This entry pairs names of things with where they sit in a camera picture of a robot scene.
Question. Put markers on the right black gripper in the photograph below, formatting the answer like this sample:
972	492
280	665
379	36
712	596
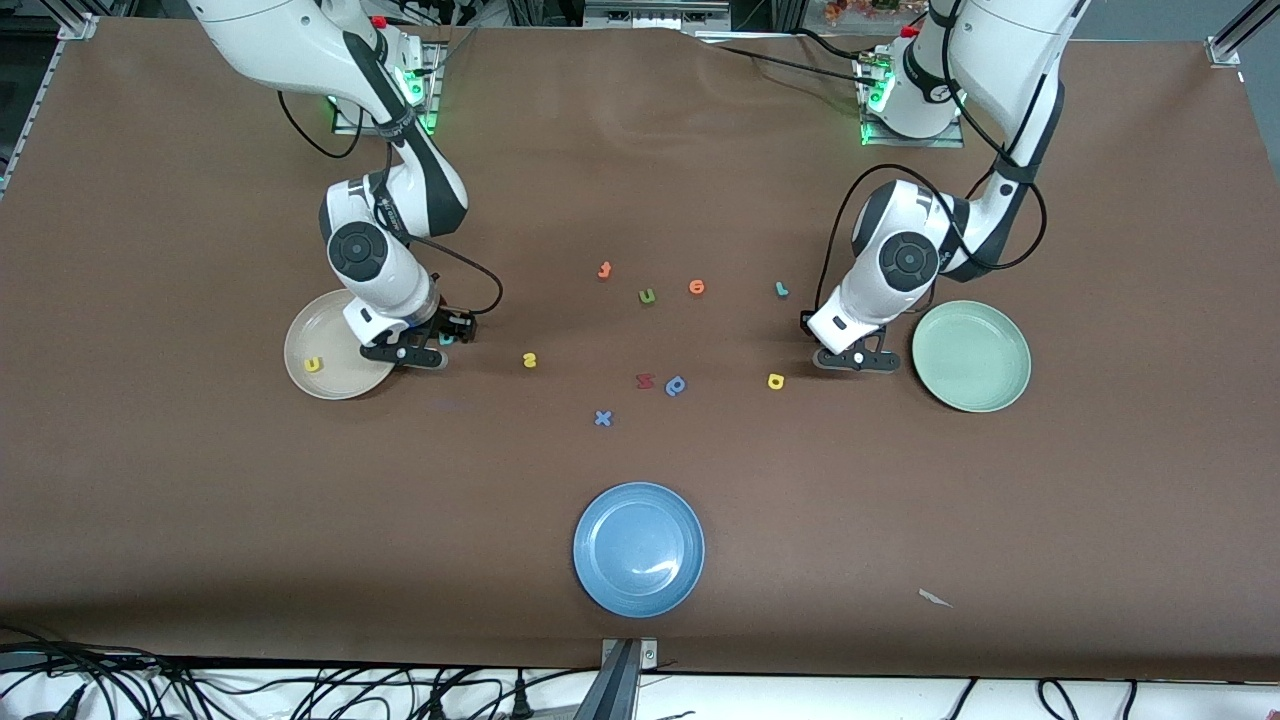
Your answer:
446	323

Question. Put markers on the orange dried flowers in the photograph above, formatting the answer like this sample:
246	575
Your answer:
850	10

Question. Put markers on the silver metal bracket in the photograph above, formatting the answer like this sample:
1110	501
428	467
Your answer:
645	653

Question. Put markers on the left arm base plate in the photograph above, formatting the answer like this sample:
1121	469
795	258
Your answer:
880	142

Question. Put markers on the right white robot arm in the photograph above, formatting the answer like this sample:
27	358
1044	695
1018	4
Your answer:
365	250

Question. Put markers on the blue foam letter p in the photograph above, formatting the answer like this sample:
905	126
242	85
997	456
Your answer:
676	385

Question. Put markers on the brown table cover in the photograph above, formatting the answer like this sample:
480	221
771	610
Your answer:
640	150

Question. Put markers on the aluminium frame profile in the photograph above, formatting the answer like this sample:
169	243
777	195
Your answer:
1222	50
78	27

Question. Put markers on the green plate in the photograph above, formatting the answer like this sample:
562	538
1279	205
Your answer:
971	356

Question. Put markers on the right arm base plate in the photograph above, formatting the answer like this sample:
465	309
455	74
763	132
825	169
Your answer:
350	128

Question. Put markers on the grey metal box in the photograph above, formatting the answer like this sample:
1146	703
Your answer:
650	15

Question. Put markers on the beige brown plate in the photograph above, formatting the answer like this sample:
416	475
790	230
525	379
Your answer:
310	330

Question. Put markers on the dark grey pole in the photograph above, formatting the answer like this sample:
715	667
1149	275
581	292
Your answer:
612	695

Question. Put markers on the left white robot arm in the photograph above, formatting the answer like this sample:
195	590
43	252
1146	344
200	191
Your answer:
905	260

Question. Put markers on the white paper scrap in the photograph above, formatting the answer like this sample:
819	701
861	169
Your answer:
935	598

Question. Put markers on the blue plate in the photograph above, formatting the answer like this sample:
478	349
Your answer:
639	549

